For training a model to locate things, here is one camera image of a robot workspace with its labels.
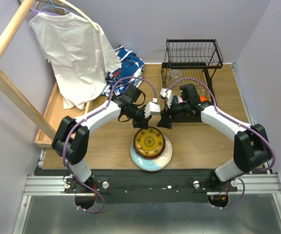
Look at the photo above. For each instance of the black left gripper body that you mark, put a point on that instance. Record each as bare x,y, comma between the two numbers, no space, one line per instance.
141,119

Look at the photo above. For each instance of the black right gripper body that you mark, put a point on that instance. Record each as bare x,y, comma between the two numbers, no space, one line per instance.
179,109

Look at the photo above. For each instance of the orange-red bowl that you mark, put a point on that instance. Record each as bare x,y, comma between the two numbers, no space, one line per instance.
202,99

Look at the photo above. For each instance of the yellow patterned dark-rimmed plate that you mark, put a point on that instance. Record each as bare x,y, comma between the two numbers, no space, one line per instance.
149,143

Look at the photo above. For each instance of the clear faceted drinking glass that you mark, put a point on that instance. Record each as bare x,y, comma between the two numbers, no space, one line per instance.
175,73

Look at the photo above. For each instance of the red patterned bowl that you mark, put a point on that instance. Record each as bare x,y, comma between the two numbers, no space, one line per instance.
177,99

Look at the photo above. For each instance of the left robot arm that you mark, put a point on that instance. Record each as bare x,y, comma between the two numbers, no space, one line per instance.
72,136

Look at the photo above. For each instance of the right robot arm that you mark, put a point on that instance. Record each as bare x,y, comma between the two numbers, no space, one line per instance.
251,147

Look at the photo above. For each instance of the white and blue plate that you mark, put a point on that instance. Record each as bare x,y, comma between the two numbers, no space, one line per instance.
152,165

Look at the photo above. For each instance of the blue patterned cloth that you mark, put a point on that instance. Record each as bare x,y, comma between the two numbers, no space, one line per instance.
131,66

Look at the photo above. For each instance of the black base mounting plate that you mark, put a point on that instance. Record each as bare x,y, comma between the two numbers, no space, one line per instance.
166,185

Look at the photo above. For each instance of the white t-shirt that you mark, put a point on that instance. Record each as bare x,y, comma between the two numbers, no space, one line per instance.
80,56

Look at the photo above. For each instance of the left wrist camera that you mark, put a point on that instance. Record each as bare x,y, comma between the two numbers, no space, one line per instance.
152,108

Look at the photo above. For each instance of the wooden clothes rack frame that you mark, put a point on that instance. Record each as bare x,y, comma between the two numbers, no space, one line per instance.
26,79

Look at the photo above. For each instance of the aluminium rail frame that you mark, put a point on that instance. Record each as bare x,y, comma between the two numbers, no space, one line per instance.
53,203

